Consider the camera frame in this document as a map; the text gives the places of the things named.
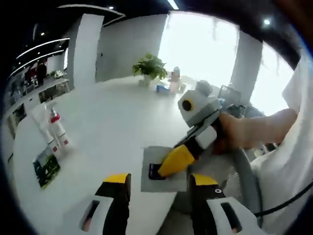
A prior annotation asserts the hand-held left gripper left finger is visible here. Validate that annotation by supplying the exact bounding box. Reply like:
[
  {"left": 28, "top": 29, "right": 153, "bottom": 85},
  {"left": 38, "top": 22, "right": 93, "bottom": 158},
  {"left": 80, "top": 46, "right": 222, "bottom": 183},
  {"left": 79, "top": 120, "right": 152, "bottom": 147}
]
[{"left": 78, "top": 173, "right": 132, "bottom": 235}]

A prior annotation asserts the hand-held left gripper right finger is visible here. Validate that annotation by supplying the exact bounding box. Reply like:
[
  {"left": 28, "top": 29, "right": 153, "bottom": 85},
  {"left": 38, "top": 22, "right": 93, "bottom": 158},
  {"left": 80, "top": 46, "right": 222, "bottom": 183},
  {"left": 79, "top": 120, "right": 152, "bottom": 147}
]
[{"left": 189, "top": 173, "right": 266, "bottom": 235}]

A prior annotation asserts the green skincare sachet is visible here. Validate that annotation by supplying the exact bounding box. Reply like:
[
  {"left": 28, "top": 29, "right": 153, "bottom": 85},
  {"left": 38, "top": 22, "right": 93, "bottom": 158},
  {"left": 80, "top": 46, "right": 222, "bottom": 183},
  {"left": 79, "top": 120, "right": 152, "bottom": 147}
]
[{"left": 32, "top": 145, "right": 62, "bottom": 189}]

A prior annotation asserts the white red-collared skincare spray bottle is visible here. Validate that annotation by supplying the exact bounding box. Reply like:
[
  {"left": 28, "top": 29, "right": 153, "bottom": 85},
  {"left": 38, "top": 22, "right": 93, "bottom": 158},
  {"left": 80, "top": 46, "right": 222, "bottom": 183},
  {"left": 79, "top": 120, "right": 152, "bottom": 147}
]
[{"left": 46, "top": 102, "right": 68, "bottom": 141}]

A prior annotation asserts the tall white skincare tube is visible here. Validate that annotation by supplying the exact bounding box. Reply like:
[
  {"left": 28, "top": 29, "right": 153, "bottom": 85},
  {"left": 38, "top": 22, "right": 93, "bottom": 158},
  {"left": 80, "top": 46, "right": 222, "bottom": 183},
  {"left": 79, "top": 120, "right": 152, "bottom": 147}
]
[{"left": 29, "top": 104, "right": 55, "bottom": 145}]

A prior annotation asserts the person's right hand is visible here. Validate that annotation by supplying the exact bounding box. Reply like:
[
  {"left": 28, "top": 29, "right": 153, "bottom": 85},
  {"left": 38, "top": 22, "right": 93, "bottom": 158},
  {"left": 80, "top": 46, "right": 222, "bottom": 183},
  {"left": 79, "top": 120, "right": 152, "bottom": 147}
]
[{"left": 211, "top": 112, "right": 248, "bottom": 155}]

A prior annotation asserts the grey square pad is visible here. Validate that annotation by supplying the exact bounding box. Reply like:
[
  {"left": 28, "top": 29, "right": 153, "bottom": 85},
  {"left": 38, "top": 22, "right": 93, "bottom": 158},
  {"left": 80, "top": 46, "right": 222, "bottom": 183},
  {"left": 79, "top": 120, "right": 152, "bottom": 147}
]
[{"left": 140, "top": 145, "right": 195, "bottom": 193}]

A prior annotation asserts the small black device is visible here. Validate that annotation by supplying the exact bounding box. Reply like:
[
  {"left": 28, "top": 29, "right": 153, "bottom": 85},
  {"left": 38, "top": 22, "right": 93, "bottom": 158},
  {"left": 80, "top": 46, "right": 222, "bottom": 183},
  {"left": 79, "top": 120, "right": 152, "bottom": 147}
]
[{"left": 148, "top": 163, "right": 168, "bottom": 181}]

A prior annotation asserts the pale pink object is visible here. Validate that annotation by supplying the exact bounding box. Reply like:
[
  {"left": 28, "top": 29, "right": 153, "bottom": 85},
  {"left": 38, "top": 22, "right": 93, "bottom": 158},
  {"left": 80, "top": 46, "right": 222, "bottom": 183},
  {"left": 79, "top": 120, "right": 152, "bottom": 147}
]
[{"left": 168, "top": 66, "right": 184, "bottom": 95}]

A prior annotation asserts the small blue object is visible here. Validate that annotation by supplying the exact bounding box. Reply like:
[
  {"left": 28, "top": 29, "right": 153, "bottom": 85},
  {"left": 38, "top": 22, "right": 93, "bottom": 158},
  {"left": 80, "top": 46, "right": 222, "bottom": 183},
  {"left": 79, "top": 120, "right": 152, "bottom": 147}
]
[{"left": 156, "top": 84, "right": 170, "bottom": 95}]

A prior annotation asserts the green potted plant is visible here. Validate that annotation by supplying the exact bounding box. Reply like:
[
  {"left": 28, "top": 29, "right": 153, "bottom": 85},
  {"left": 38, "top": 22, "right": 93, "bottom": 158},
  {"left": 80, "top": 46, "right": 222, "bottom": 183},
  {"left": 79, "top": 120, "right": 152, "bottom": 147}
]
[{"left": 133, "top": 53, "right": 169, "bottom": 86}]

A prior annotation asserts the person's white shirt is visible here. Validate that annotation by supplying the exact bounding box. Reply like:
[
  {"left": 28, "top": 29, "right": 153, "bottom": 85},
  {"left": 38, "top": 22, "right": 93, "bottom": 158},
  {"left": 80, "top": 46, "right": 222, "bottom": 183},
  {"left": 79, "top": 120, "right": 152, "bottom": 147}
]
[{"left": 250, "top": 55, "right": 313, "bottom": 235}]

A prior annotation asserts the white office desk row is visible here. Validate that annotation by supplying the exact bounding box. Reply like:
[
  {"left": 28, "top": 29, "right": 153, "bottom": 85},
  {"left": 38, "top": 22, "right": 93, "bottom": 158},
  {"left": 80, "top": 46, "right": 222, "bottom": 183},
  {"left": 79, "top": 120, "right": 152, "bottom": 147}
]
[{"left": 4, "top": 73, "right": 70, "bottom": 138}]

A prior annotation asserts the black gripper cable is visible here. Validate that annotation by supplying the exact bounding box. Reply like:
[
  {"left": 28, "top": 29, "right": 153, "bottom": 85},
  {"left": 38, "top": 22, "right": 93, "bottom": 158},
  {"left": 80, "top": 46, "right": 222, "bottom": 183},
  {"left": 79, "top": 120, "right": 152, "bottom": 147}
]
[{"left": 253, "top": 183, "right": 313, "bottom": 219}]

